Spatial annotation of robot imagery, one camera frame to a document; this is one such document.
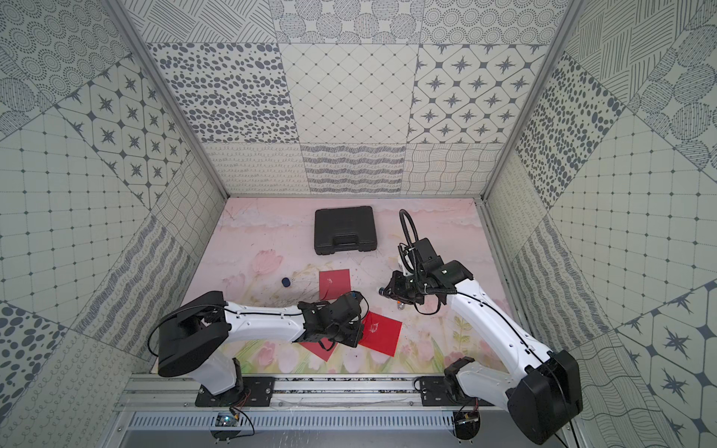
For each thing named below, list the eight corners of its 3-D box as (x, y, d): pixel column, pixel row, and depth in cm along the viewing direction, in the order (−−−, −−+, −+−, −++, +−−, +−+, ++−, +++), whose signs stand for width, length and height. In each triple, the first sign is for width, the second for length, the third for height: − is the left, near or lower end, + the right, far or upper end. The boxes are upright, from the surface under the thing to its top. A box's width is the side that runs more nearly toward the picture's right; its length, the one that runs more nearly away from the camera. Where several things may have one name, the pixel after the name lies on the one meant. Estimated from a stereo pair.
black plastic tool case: (315, 255, 104) (313, 247, 100) (317, 217, 116) (315, 208, 112) (377, 250, 105) (377, 242, 101) (372, 214, 117) (372, 205, 113)
